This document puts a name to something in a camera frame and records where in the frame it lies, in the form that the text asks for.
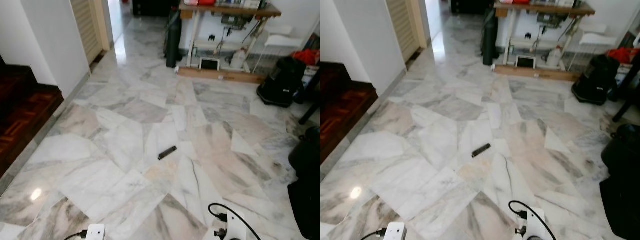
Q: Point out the black rolled mat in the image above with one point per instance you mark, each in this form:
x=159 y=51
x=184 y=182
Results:
x=490 y=37
x=173 y=40

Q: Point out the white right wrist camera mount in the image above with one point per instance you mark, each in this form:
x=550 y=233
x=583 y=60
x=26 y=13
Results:
x=533 y=225
x=235 y=226

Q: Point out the white framed tablet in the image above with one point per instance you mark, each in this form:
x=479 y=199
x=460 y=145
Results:
x=209 y=64
x=525 y=62

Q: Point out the wooden louvered door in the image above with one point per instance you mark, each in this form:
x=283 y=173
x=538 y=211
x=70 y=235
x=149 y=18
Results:
x=405 y=25
x=89 y=25

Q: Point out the black bag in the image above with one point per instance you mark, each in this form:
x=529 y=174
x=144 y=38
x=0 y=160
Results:
x=282 y=82
x=595 y=80

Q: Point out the white plastic jug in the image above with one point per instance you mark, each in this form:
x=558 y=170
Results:
x=239 y=58
x=554 y=56

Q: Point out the red cloth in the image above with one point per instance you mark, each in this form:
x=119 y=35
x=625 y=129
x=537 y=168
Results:
x=622 y=55
x=306 y=56

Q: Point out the dark wooden parquet step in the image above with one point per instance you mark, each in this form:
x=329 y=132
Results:
x=22 y=112
x=342 y=107

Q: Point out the black furniture leg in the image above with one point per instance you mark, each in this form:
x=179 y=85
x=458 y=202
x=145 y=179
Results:
x=626 y=102
x=310 y=111

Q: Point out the small black oblong object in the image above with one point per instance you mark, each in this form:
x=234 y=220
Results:
x=167 y=152
x=481 y=150

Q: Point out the wooden workbench table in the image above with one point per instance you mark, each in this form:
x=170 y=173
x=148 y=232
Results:
x=225 y=10
x=540 y=9

